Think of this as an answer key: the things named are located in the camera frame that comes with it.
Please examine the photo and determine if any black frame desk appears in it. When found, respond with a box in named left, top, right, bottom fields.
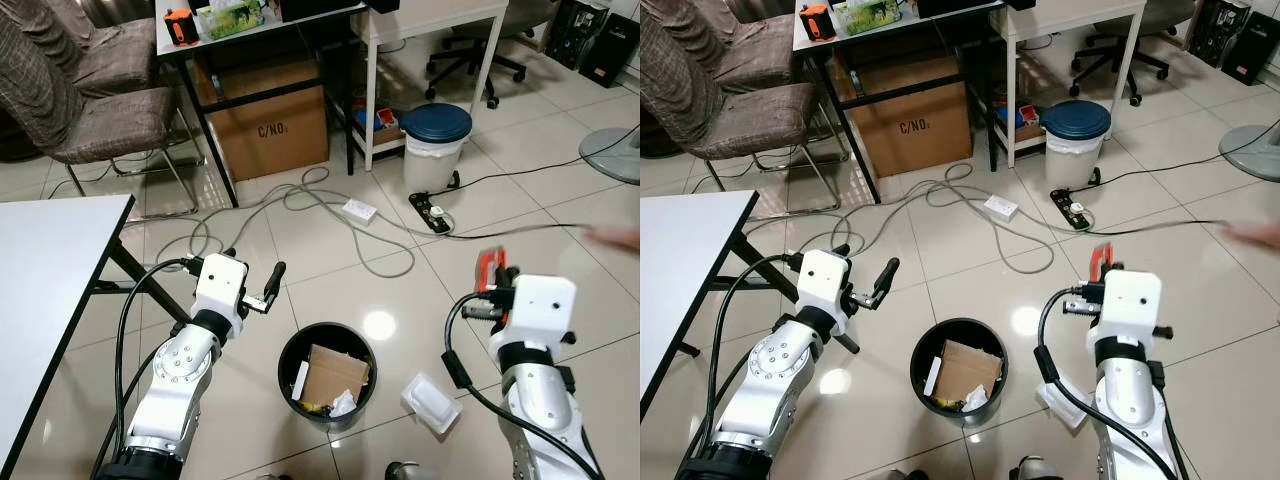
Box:
left=155, top=0, right=373, bottom=208
left=793, top=0, right=1004, bottom=206

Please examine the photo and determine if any brown fabric covered chair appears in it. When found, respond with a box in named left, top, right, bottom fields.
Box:
left=0, top=5, right=201, bottom=216
left=35, top=0, right=161, bottom=96
left=690, top=0, right=801, bottom=96
left=640, top=0, right=843, bottom=216

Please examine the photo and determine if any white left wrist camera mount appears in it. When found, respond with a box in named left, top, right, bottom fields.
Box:
left=192, top=253, right=250, bottom=343
left=803, top=249, right=864, bottom=338

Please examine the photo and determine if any white desk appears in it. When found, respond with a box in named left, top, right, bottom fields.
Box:
left=348, top=0, right=511, bottom=173
left=990, top=0, right=1149, bottom=169

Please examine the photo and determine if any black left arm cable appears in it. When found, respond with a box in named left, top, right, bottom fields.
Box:
left=708, top=253, right=811, bottom=471
left=110, top=257, right=201, bottom=476

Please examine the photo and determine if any black office chair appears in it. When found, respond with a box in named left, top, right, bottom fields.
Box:
left=1070, top=0, right=1201, bottom=107
left=425, top=0, right=561, bottom=111

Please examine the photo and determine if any blue and red small box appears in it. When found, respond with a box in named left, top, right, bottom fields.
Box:
left=995, top=95, right=1043, bottom=141
left=352, top=95, right=403, bottom=138

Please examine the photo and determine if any white bin with blue lid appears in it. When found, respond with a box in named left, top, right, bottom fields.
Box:
left=400, top=103, right=474, bottom=197
left=1039, top=99, right=1113, bottom=191

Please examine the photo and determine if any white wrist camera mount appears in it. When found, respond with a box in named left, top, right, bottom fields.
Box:
left=803, top=249, right=864, bottom=338
left=486, top=274, right=579, bottom=367
left=1086, top=268, right=1164, bottom=353
left=192, top=253, right=250, bottom=343

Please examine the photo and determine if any black round trash bin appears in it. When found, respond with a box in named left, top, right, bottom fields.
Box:
left=909, top=317, right=1010, bottom=430
left=277, top=321, right=380, bottom=432

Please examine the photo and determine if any black power strip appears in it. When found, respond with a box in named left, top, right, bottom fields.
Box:
left=1049, top=186, right=1094, bottom=234
left=409, top=189, right=454, bottom=237

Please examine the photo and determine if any black computer tower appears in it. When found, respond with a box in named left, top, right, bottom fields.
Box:
left=545, top=0, right=603, bottom=71
left=1188, top=0, right=1251, bottom=66
left=578, top=10, right=641, bottom=89
left=1222, top=8, right=1280, bottom=87

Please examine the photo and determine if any grey floor cable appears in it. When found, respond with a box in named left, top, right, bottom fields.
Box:
left=830, top=163, right=1061, bottom=278
left=120, top=165, right=421, bottom=281

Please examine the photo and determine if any brown cardboard sheet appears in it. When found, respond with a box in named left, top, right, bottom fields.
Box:
left=300, top=344, right=372, bottom=410
left=930, top=339, right=1005, bottom=404

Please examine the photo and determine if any grey round fan base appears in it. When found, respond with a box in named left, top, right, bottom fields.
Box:
left=577, top=125, right=641, bottom=187
left=1217, top=123, right=1280, bottom=184

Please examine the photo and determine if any orange and black device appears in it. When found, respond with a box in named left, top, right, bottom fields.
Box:
left=164, top=7, right=200, bottom=47
left=799, top=3, right=837, bottom=43

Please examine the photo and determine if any green tissue pack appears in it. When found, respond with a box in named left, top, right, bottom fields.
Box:
left=196, top=0, right=267, bottom=40
left=832, top=0, right=903, bottom=36

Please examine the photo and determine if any person's hand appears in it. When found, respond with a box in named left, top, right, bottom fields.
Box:
left=1224, top=221, right=1280, bottom=252
left=583, top=224, right=641, bottom=253

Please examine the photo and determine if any printed brown cardboard box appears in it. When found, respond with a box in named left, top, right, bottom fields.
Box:
left=845, top=53, right=974, bottom=179
left=205, top=58, right=332, bottom=182

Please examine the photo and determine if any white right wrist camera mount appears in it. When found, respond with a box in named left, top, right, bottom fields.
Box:
left=486, top=274, right=579, bottom=367
left=1086, top=268, right=1164, bottom=353

